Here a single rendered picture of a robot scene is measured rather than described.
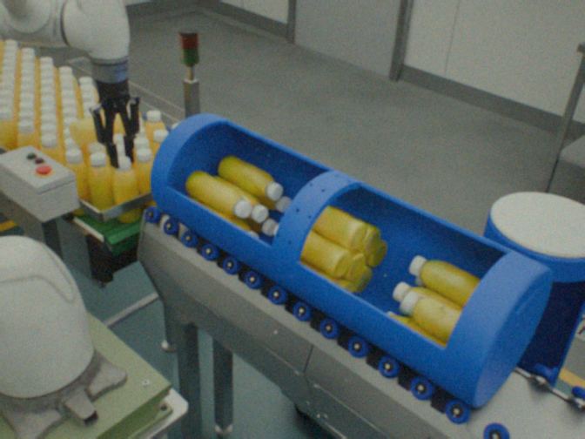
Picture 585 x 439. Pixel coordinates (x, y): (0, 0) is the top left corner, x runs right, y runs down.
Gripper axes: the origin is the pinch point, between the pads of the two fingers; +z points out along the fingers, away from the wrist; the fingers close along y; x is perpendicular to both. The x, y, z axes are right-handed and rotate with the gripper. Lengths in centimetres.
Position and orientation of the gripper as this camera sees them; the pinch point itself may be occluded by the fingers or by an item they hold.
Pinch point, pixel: (121, 152)
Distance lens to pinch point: 169.5
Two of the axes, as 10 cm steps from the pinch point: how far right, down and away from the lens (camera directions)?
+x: -7.4, -4.0, 5.4
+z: -0.4, 8.3, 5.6
